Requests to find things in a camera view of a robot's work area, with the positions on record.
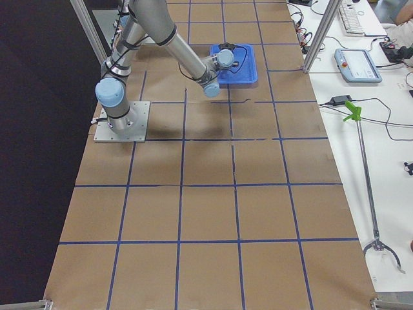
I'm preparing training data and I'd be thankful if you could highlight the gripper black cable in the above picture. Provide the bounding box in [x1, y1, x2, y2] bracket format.
[177, 43, 256, 80]

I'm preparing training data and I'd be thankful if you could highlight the small black device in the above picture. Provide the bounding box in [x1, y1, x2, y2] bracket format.
[379, 42, 412, 63]

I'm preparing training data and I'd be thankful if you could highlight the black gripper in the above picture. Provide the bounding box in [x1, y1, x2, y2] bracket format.
[217, 42, 235, 52]

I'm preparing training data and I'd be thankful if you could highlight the aluminium frame post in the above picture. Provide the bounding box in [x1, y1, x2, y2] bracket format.
[302, 0, 341, 73]
[70, 0, 110, 64]

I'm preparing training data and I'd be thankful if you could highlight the red black wire bundle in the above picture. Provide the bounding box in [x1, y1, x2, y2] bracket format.
[288, 11, 325, 54]

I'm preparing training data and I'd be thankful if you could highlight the white keyboard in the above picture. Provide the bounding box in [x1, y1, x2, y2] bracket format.
[337, 1, 387, 37]

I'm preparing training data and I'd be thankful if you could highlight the black cable on desk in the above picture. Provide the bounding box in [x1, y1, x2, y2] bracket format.
[317, 96, 413, 141]

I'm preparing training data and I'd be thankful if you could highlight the black clip on desk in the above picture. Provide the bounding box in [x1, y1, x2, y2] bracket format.
[403, 162, 413, 176]

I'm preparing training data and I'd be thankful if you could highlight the green handled reacher grabber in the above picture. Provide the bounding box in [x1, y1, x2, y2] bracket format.
[342, 100, 407, 274]

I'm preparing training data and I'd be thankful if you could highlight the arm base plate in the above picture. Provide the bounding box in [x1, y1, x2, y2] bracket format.
[94, 101, 150, 143]

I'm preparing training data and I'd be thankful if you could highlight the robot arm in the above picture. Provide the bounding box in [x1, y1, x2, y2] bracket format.
[95, 1, 235, 141]

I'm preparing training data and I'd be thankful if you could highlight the teach pendant tablet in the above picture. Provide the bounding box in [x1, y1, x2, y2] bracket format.
[334, 48, 382, 84]

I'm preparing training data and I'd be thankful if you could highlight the corner bracket left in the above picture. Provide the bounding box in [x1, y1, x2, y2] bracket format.
[0, 300, 54, 310]

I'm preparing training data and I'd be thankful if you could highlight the blue plastic tray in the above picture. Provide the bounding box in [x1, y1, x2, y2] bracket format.
[217, 44, 258, 88]

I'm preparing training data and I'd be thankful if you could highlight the person in white clothing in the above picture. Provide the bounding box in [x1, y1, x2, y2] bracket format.
[382, 1, 412, 48]

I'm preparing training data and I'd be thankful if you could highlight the aluminium frame post left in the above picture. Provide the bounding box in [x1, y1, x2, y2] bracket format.
[70, 0, 110, 64]

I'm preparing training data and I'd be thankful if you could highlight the black power adapter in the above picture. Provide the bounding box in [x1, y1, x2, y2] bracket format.
[330, 95, 352, 106]

